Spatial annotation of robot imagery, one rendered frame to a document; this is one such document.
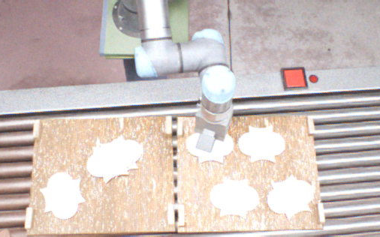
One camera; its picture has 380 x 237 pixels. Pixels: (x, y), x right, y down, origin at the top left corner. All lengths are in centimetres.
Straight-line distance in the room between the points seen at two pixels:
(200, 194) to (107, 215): 27
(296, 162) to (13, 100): 89
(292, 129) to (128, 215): 55
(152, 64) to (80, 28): 172
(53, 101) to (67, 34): 127
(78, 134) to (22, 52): 137
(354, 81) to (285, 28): 123
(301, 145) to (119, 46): 67
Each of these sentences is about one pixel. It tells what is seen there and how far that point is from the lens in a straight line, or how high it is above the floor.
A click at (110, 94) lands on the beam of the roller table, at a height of 91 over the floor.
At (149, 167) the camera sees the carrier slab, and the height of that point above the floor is 94.
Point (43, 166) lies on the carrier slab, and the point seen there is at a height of 94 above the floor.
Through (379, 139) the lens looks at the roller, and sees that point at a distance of 172.
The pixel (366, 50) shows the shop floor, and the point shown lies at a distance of 301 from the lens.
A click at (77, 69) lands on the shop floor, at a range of 282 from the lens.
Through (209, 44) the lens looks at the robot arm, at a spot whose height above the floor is 132.
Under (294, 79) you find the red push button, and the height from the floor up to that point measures 93.
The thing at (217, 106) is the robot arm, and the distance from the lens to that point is 126.
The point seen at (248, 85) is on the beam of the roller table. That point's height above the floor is 92.
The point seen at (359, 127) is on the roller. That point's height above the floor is 92.
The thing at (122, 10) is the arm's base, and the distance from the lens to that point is 178.
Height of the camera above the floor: 241
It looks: 65 degrees down
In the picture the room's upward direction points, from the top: 4 degrees clockwise
